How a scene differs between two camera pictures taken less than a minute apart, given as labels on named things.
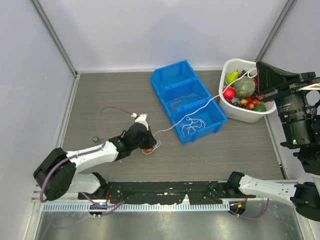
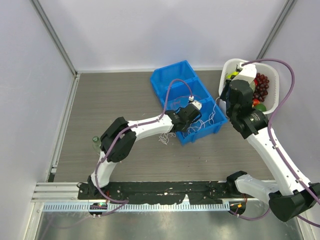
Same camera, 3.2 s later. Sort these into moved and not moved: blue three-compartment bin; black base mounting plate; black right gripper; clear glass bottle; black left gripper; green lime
Moved: black left gripper; black right gripper
Not moved: clear glass bottle; black base mounting plate; green lime; blue three-compartment bin
